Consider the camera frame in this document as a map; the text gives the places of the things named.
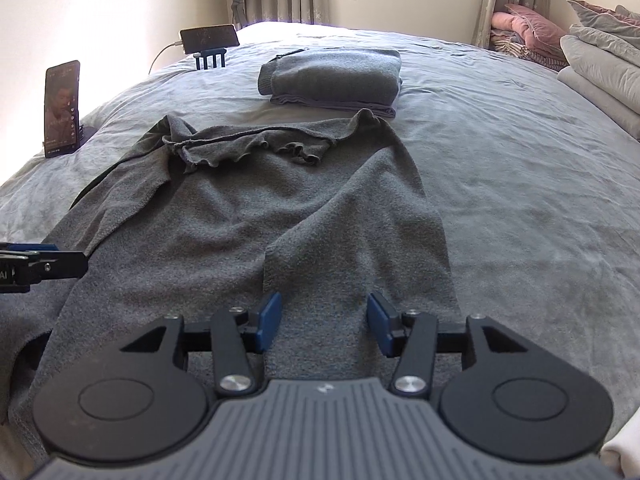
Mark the sideways black smartphone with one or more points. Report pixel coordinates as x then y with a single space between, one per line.
209 39

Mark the round black phone stand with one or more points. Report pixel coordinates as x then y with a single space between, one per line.
87 136

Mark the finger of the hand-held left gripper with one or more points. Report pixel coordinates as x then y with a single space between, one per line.
27 248
62 265

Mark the grey pink-trimmed pillow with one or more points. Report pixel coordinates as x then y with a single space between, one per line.
600 15

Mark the blue chair-shaped phone stand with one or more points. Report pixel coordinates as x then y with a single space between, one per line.
211 60

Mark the folded grey knit garment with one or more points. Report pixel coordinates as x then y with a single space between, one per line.
335 72

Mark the folded grey quilt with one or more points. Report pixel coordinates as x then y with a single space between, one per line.
610 42

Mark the pink pillow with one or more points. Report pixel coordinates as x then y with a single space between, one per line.
537 27

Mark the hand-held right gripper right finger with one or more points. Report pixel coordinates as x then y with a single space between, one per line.
379 325

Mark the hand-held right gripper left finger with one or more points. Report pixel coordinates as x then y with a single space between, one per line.
270 320

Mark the upright black smartphone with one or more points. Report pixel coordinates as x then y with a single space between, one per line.
61 110

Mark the white cloth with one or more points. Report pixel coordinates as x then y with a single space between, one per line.
622 455

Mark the grey ruffled-collar sweater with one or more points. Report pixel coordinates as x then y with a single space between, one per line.
225 220

